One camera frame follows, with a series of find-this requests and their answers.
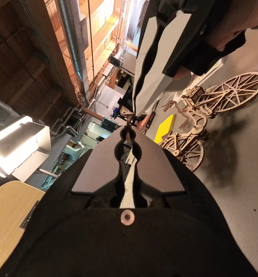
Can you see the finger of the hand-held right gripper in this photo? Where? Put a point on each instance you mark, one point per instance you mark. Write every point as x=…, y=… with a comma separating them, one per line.
x=146, y=43
x=162, y=56

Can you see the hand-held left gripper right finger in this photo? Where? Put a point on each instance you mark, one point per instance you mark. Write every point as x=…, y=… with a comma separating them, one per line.
x=162, y=169

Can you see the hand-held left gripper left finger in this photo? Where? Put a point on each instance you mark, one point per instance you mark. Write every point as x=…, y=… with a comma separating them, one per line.
x=95, y=169

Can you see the thin wooden model part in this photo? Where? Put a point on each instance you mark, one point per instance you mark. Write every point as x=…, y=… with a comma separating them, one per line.
x=128, y=130

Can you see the wooden bicycle model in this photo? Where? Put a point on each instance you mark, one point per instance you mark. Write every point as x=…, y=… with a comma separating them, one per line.
x=199, y=131

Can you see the person's right hand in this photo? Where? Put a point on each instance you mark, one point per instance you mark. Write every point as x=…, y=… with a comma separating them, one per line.
x=239, y=15

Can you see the white instruction booklet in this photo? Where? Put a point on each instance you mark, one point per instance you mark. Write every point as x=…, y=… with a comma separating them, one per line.
x=217, y=64

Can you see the yellow block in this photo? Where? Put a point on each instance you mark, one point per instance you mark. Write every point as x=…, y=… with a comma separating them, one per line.
x=166, y=130

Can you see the flat monitor screen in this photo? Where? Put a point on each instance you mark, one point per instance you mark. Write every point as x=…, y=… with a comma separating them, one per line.
x=109, y=125

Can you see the dark brown cardboard box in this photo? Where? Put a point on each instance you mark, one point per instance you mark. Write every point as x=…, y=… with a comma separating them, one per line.
x=146, y=125

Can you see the white studio light panel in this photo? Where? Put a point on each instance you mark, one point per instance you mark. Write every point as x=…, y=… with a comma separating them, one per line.
x=17, y=128

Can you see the light wooden board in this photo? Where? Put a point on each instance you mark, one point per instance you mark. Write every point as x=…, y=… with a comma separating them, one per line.
x=8, y=217

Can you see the silver ventilation duct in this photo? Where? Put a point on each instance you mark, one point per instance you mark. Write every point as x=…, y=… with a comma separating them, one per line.
x=72, y=43

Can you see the grey ventilation duct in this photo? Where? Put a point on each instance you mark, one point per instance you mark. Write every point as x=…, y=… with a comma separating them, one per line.
x=1, y=111

